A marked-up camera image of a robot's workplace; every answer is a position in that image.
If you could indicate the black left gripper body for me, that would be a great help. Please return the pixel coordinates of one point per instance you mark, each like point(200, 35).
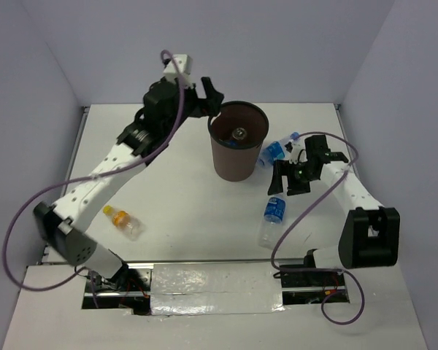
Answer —
point(193, 106)

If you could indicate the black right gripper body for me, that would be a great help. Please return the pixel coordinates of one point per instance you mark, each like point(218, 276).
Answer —
point(301, 173)

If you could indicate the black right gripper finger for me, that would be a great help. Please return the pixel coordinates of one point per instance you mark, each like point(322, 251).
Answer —
point(298, 188)
point(279, 170)

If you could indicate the blue label bottle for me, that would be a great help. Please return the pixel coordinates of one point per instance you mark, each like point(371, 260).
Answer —
point(230, 142)
point(271, 227)

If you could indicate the clear bottle red cap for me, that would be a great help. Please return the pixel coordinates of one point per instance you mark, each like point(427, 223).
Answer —
point(239, 135)

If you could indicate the clear bottle orange label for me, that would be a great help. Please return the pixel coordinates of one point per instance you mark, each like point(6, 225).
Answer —
point(128, 225)

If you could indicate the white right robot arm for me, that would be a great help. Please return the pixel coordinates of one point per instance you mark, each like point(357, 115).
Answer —
point(370, 235)

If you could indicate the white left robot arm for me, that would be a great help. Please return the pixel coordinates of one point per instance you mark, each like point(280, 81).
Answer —
point(63, 224)

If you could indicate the blue cap bottle behind bin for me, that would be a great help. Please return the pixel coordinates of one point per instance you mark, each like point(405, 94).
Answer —
point(277, 150)

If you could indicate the brown bin black rim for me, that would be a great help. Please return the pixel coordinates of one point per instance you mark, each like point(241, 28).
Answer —
point(235, 164)

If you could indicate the silver foil sheet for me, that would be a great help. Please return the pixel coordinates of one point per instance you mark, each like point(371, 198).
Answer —
point(215, 288)

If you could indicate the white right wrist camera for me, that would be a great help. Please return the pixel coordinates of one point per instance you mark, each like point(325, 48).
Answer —
point(296, 151)

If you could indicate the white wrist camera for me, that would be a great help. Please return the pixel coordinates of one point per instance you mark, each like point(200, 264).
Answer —
point(178, 69)
point(296, 151)

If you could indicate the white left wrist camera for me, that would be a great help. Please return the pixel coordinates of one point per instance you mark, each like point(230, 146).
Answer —
point(178, 69)

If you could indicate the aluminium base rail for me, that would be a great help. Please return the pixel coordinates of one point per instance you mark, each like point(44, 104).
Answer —
point(302, 288)

